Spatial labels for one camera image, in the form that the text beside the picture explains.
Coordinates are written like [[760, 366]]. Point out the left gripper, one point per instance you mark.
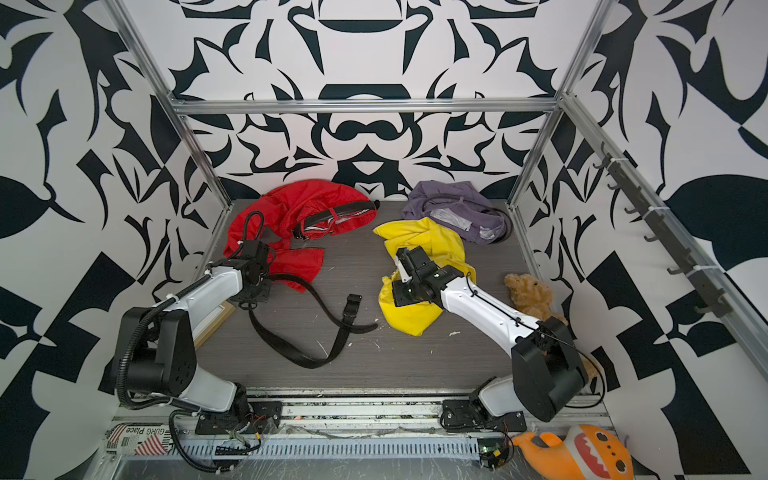
[[265, 296]]

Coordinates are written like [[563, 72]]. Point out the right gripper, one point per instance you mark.
[[397, 296]]

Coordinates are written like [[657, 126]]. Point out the purple trousers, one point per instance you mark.
[[424, 189]]

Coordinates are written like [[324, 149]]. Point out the yellow trousers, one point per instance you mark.
[[442, 245]]

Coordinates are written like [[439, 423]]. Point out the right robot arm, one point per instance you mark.
[[547, 369]]

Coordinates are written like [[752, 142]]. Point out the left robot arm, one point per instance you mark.
[[155, 356]]

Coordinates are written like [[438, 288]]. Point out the black belt in red trousers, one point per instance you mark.
[[337, 220]]

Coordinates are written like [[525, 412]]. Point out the red trousers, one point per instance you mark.
[[280, 210]]

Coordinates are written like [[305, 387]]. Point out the framed picture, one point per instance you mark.
[[204, 329]]

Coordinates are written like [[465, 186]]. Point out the brown teddy bear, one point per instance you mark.
[[532, 297]]

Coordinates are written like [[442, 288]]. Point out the striped printed card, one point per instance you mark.
[[140, 440]]

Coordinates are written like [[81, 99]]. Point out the orange monster plush toy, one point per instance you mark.
[[586, 452]]

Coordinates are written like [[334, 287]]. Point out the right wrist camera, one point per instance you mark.
[[404, 276]]

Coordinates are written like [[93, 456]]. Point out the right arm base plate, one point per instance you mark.
[[462, 416]]

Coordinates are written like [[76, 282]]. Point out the white cable duct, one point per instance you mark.
[[347, 448]]

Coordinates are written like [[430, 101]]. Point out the black coat hook rail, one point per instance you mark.
[[668, 231]]

